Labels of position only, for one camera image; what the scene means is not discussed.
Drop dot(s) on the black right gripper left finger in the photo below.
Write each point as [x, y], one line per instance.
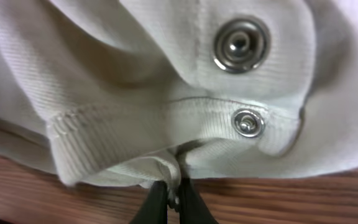
[154, 207]

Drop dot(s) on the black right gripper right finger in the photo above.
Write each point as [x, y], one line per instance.
[192, 208]

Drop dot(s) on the white baby bodysuit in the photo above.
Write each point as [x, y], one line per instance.
[122, 93]

